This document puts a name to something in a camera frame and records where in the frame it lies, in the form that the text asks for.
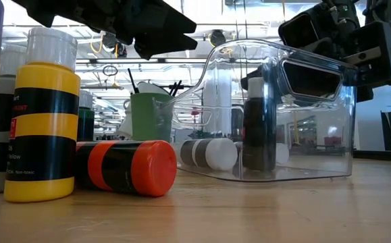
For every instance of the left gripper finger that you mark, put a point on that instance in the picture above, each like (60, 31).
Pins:
(171, 20)
(164, 44)

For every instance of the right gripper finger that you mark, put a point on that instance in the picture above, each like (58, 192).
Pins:
(311, 81)
(365, 92)

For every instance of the black-bristle brush silver ferrule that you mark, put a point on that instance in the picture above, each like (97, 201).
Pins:
(172, 89)

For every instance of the paint brush gold ferrule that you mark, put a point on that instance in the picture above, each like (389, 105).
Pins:
(133, 81)

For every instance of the clear plastic bin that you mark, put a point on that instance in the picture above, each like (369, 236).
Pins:
(316, 162)

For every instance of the red paint bottle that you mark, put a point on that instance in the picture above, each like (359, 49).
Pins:
(148, 168)

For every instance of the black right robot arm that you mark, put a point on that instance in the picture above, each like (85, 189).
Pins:
(343, 17)

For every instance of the dark green paint bottle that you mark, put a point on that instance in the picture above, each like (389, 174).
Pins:
(86, 125)

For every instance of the grey paint bottle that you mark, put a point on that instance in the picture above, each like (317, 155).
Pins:
(4, 101)

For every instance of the yellow paint bottle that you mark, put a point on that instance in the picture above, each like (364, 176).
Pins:
(43, 135)

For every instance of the red cabinet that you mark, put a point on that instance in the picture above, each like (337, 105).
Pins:
(333, 140)

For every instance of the red hanging lamp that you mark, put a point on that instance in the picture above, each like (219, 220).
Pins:
(195, 111)

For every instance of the green plastic cup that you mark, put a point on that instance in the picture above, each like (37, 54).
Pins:
(146, 116)

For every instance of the white mug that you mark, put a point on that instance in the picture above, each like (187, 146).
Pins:
(126, 125)

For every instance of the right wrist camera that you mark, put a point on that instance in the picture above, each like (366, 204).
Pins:
(300, 30)

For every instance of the black aluminium table frame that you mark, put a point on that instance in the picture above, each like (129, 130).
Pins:
(384, 156)

